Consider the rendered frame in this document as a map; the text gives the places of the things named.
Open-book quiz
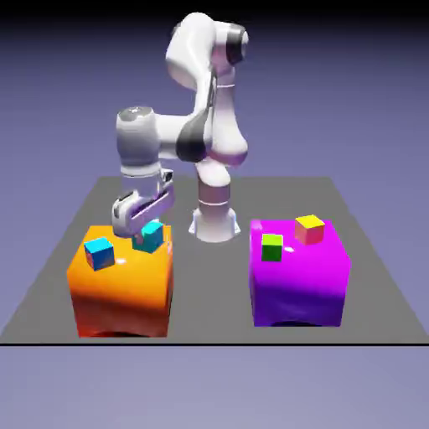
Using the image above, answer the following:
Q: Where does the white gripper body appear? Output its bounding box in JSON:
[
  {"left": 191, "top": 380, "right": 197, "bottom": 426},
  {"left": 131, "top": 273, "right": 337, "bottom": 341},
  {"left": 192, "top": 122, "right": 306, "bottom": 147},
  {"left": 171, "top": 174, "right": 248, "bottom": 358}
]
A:
[{"left": 111, "top": 183, "right": 176, "bottom": 239}]

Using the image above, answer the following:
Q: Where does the small teal cube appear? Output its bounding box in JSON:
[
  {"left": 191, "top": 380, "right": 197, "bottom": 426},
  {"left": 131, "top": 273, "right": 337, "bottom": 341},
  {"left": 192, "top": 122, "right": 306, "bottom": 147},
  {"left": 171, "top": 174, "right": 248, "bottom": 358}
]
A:
[{"left": 132, "top": 220, "right": 164, "bottom": 255}]

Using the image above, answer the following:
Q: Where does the small blue cube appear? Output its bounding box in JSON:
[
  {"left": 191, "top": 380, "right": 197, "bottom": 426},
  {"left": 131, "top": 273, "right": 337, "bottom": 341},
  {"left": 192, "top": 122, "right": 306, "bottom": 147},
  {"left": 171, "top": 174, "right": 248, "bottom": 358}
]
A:
[{"left": 83, "top": 236, "right": 116, "bottom": 271}]

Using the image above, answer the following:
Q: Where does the small green cube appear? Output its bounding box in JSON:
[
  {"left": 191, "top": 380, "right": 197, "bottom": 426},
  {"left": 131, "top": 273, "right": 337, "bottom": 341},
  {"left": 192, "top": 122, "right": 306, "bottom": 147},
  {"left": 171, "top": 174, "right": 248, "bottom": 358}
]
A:
[{"left": 261, "top": 233, "right": 284, "bottom": 263}]

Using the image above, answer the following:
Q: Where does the small yellow cube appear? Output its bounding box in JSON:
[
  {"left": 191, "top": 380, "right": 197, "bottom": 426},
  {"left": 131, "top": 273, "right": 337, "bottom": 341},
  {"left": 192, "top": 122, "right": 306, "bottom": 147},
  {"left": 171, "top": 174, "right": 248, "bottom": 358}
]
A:
[{"left": 294, "top": 214, "right": 326, "bottom": 246}]

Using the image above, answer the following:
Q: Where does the large orange box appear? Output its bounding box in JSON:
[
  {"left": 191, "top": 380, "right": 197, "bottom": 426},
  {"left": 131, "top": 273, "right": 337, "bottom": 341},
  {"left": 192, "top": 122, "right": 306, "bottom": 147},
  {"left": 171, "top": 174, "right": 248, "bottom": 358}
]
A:
[{"left": 66, "top": 224, "right": 174, "bottom": 339}]

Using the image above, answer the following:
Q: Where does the large magenta box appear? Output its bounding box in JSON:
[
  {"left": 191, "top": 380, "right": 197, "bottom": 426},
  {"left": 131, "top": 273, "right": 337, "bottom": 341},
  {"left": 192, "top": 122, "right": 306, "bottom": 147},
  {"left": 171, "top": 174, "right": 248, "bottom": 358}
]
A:
[{"left": 248, "top": 218, "right": 352, "bottom": 328}]

